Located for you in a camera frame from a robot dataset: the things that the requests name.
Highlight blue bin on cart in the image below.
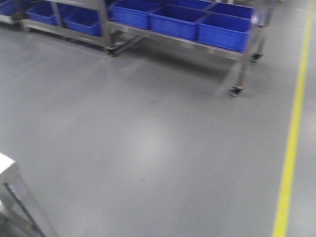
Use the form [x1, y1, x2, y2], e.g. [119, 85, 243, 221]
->
[197, 3, 255, 53]
[149, 5, 207, 41]
[111, 0, 164, 29]

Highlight low steel rack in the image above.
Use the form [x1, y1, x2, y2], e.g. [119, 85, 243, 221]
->
[0, 0, 113, 50]

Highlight steel cart with wheels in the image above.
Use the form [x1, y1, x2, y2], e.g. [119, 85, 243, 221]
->
[107, 0, 275, 97]

